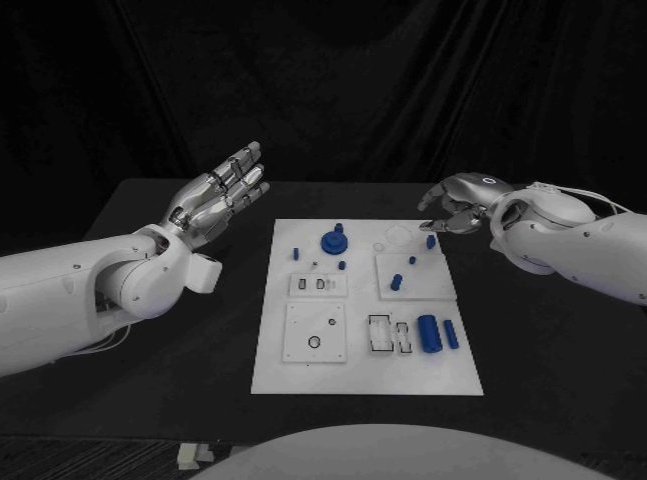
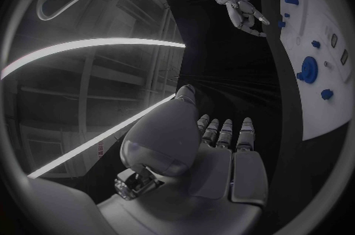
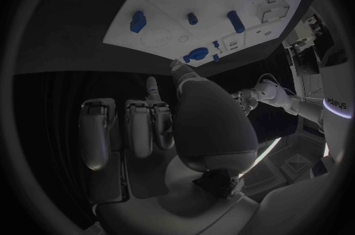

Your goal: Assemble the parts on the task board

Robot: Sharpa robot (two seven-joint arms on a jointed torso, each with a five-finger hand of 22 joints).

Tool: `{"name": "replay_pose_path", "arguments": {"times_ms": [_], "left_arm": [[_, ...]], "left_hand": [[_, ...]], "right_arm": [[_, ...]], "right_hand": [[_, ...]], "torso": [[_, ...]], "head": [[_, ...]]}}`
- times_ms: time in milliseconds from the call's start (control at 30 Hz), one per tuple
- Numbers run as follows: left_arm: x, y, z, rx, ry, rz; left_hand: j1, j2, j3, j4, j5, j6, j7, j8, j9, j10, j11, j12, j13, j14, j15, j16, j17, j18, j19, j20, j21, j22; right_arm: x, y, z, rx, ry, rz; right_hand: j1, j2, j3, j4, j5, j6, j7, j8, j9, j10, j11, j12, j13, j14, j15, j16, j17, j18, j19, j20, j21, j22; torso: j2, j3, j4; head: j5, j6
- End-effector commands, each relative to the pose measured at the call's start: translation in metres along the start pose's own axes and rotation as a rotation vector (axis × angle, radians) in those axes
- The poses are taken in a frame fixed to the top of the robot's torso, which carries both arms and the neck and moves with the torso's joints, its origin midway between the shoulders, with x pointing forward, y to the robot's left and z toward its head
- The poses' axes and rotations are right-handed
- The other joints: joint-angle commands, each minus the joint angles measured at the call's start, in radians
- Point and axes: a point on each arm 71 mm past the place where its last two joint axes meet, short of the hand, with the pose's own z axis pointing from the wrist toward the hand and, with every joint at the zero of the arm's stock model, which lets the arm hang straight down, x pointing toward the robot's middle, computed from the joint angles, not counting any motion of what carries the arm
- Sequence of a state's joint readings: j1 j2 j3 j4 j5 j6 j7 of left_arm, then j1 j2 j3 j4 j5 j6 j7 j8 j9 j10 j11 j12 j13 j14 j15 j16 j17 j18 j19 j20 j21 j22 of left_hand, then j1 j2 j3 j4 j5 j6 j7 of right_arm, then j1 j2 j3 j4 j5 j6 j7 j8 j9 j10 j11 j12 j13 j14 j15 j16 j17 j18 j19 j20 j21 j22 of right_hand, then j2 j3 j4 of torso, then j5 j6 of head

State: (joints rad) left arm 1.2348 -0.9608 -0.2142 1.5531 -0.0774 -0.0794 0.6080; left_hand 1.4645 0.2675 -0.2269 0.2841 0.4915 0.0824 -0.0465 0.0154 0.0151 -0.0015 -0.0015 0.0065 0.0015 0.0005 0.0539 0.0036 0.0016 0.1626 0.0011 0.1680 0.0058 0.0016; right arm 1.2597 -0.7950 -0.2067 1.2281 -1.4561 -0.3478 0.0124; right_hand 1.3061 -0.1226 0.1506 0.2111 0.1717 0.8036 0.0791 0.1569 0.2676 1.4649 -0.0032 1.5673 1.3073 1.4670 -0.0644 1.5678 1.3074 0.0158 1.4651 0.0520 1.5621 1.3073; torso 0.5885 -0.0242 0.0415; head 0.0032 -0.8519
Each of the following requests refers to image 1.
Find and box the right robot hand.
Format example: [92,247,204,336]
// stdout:
[415,172,513,236]

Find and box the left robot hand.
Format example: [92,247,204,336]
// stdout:
[158,141,270,252]

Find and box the blue gear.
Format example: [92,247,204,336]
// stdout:
[319,231,350,256]

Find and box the white task board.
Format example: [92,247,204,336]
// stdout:
[249,218,485,396]

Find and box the large blue cylinder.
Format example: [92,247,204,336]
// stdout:
[416,314,443,354]

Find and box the small white block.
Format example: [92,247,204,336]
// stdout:
[175,443,216,471]

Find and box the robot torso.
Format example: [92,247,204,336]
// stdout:
[188,423,619,480]

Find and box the white cable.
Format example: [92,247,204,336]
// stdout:
[531,181,635,215]
[70,324,133,356]

